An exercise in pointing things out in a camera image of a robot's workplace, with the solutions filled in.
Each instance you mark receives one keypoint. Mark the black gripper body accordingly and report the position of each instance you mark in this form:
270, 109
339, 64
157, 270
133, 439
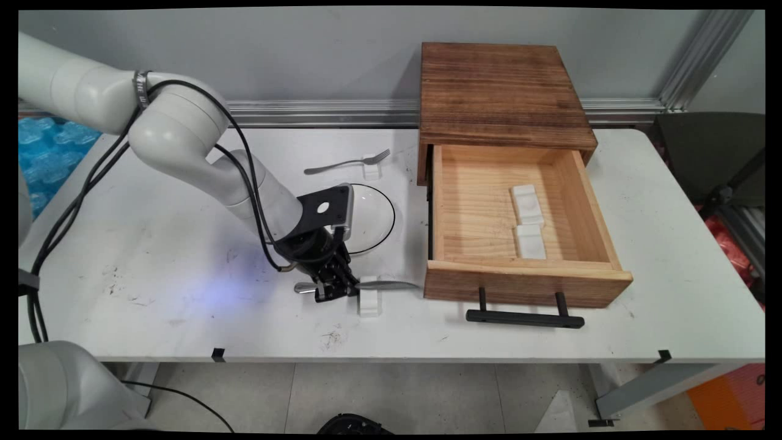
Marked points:
311, 250

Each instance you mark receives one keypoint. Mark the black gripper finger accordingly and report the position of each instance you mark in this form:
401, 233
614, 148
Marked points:
327, 288
347, 280

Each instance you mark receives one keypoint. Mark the silver metal table knife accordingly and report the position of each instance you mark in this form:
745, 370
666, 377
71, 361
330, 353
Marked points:
391, 285

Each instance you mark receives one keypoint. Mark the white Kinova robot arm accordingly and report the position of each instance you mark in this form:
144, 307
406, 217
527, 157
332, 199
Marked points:
177, 128

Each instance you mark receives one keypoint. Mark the white plastic cutlery rest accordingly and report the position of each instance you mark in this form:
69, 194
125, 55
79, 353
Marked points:
527, 205
371, 171
531, 243
369, 304

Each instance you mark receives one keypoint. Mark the white plate black rim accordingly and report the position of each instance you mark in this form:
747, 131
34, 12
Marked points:
374, 220

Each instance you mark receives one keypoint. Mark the silver metal fork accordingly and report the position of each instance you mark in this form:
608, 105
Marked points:
342, 164

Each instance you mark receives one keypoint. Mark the black tape edge marker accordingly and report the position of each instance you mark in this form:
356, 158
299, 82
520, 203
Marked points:
664, 355
218, 354

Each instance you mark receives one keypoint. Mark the black round floor object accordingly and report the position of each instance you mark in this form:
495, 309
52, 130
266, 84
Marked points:
354, 425

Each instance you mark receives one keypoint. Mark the light wooden drawer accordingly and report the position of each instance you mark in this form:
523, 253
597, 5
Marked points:
476, 208

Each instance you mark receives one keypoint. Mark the grey table leg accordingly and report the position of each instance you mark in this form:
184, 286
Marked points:
654, 388
137, 382

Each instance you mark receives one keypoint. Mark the dark wooden drawer cabinet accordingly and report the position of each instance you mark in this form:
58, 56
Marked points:
501, 91

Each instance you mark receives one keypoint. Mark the blue bubble wrap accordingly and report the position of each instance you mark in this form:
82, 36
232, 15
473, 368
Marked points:
43, 159

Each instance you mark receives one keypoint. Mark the red bag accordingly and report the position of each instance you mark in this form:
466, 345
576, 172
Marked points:
730, 247

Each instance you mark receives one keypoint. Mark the orange box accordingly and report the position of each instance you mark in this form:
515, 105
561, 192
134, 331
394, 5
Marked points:
730, 397

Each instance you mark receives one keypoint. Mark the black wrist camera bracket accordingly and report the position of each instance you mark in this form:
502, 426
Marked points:
324, 211

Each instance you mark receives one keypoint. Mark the horizontal aluminium rail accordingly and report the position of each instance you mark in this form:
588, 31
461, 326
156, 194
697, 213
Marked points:
330, 113

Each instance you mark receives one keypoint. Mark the slanted aluminium frame post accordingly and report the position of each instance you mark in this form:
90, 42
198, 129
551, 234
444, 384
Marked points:
702, 61

